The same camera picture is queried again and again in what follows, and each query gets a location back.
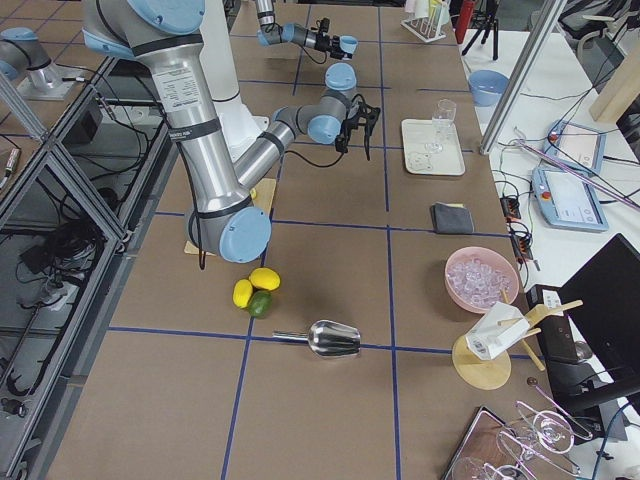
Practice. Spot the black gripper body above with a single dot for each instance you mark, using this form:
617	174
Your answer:
327	43
365	118

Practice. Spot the small light blue cup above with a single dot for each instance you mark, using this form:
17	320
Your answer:
348	43

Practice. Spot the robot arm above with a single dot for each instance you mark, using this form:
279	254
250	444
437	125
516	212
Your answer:
271	32
186	48

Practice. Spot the large blue bowl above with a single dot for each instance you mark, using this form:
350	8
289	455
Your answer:
487	87

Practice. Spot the pink bowl with ice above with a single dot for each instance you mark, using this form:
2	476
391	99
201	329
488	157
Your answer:
476	278

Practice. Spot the metal ice scoop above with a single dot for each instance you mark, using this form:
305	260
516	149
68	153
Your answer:
327	338

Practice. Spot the cream bear serving tray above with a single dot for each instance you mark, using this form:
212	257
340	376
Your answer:
416	133

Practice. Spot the wooden cutting board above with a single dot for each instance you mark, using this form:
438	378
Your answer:
266	189

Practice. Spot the clear wine glass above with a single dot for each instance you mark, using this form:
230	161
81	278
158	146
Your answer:
442	122

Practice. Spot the dark grey folded cloth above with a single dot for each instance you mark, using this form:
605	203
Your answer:
451	219

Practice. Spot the large yellow lemon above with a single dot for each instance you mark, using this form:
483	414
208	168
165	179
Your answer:
265	278

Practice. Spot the small yellow lemon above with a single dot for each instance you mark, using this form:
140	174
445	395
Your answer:
242	293

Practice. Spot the green lime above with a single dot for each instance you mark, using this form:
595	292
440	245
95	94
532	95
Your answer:
260	303

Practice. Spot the near blue teach pendant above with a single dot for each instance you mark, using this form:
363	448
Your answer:
566	202

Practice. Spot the blue teach pendant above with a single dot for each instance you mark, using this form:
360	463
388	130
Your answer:
566	202
578	146

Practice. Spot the far blue teach pendant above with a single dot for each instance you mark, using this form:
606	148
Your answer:
578	146

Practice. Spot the white mug on stand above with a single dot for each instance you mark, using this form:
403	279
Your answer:
497	330

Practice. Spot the wooden plank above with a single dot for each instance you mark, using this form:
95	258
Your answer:
620	91

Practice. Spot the wooden mug tree stand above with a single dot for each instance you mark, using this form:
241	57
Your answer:
493	374

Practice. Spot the long grabber stick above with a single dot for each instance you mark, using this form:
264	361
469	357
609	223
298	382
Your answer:
563	167

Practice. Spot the black monitor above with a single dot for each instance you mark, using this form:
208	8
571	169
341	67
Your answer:
608	320

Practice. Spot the upturned wine glasses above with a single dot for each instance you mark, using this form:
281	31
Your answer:
537	441

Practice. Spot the white wire cup rack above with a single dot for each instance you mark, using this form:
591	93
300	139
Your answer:
426	19

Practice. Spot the white central robot pedestal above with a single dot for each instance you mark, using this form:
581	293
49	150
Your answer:
240	127

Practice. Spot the black camera tripod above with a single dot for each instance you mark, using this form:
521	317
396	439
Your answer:
485	20

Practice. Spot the aluminium frame post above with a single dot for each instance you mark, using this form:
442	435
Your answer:
532	49

